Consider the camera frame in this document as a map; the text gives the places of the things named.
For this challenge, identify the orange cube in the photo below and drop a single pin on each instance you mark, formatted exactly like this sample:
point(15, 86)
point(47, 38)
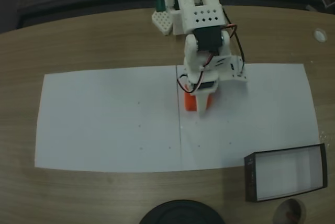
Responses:
point(190, 102)

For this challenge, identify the brown cardboard box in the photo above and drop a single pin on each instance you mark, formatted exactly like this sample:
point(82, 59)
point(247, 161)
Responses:
point(282, 174)

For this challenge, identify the white paper sheet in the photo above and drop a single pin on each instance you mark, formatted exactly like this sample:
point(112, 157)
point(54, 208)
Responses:
point(261, 109)
point(104, 119)

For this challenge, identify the black lamp stand round base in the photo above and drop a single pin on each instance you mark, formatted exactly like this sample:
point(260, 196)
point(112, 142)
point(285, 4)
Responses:
point(180, 213)

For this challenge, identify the small white round cap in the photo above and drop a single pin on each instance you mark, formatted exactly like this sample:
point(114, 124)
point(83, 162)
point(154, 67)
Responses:
point(320, 35)

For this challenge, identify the round dark coaster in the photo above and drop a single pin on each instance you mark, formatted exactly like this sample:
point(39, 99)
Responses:
point(289, 212)

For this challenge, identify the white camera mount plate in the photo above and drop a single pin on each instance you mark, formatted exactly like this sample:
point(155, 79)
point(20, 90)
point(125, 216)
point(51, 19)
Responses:
point(231, 68)

